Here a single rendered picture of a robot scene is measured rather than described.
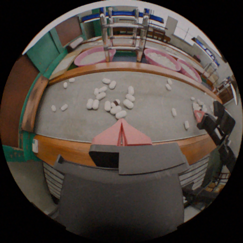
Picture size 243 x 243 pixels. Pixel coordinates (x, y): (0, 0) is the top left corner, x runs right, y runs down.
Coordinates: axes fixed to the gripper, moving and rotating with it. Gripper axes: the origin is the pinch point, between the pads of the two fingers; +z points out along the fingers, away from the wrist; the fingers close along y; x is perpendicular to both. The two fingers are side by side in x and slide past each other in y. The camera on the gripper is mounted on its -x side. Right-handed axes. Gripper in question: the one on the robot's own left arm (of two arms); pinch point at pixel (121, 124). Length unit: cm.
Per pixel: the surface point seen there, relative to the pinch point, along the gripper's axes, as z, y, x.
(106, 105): 12.5, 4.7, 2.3
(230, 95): 83, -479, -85
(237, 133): -39, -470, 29
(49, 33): 27, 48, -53
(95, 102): 13.5, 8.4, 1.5
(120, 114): 10.3, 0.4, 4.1
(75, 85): 23.1, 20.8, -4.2
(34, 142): -1.5, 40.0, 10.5
